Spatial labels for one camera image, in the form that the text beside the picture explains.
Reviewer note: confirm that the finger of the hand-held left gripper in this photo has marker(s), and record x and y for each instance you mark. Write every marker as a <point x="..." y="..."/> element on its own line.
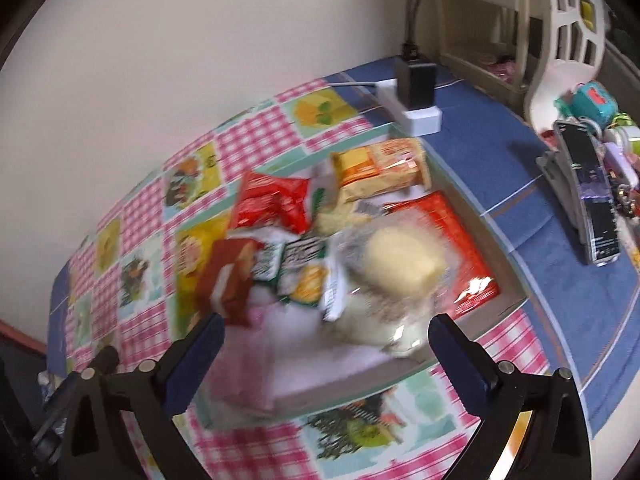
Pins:
<point x="106" y="357"/>

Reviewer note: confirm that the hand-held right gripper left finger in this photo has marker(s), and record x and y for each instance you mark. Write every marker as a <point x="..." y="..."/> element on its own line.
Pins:
<point x="200" y="355"/>

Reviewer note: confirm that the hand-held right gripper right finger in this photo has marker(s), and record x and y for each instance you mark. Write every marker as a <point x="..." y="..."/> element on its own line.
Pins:
<point x="460" y="360"/>

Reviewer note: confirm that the pink snack packet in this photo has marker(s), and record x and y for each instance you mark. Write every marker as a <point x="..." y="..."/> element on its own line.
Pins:
<point x="250" y="360"/>

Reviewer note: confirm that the red-brown small box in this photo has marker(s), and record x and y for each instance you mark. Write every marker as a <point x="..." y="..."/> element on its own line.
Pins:
<point x="225" y="280"/>

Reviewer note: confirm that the large yellow snack packet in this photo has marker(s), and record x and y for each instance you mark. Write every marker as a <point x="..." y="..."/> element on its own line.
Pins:
<point x="192" y="260"/>

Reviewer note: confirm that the dark green snack packet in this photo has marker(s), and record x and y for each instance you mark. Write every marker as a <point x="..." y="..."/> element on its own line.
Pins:
<point x="265" y="260"/>

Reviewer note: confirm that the round pastry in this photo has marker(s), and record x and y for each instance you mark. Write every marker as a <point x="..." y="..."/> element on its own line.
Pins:
<point x="400" y="260"/>

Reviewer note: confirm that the teal-edged white tray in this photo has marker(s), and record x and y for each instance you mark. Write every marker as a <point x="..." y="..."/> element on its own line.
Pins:
<point x="325" y="370"/>

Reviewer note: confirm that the red-orange packet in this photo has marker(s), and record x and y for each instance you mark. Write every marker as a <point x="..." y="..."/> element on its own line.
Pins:
<point x="445" y="230"/>

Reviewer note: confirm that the green and white snack packet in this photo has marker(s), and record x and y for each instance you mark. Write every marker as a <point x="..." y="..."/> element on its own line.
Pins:
<point x="305" y="275"/>

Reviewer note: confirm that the red crinkled snack packet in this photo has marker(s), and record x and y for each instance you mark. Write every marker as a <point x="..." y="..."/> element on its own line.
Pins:
<point x="272" y="200"/>

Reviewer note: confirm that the clear biscuit packet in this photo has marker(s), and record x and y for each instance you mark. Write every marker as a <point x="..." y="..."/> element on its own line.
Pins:
<point x="330" y="220"/>

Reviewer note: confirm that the yellow cracker packet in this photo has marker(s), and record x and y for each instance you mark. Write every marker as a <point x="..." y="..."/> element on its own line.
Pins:
<point x="380" y="165"/>

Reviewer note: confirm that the white blue plastic wrapper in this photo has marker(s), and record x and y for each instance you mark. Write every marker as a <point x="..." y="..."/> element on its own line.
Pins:
<point x="46" y="384"/>

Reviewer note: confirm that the pink checked tablecloth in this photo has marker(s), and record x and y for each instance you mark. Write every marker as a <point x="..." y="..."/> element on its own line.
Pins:
<point x="145" y="210"/>

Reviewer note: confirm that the black phone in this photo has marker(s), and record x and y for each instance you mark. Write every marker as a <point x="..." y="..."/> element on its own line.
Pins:
<point x="595" y="210"/>

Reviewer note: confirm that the grey phone stand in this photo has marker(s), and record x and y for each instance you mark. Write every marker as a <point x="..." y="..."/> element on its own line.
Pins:
<point x="557" y="180"/>

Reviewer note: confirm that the blue cloth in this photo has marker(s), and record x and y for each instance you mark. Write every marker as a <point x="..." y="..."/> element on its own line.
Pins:
<point x="525" y="160"/>

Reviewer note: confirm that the white power strip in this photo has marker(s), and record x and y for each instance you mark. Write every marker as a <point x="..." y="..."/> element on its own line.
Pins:
<point x="422" y="120"/>

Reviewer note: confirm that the black charger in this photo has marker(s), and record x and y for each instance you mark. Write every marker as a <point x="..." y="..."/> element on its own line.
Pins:
<point x="415" y="85"/>

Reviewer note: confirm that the teal toy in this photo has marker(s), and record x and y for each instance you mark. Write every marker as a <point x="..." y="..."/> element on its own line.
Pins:
<point x="592" y="102"/>

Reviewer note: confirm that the pink toy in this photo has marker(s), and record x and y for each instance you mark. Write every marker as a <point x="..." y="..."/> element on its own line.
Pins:
<point x="502" y="67"/>

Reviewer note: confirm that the white chair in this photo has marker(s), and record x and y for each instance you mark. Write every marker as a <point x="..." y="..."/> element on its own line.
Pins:
<point x="560" y="20"/>

